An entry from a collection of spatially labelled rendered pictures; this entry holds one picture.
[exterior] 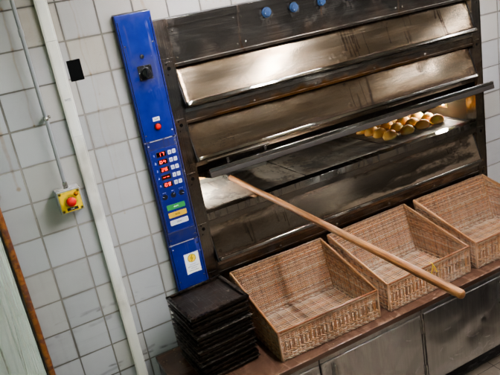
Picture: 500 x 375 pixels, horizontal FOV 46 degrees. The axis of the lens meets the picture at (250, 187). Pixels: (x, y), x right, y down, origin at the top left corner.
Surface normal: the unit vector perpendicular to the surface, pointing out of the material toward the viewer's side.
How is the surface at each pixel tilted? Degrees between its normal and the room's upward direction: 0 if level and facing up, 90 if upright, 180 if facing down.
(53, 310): 90
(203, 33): 90
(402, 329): 91
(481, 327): 89
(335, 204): 70
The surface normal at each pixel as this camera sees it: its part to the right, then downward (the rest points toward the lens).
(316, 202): 0.37, -0.12
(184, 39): 0.46, 0.21
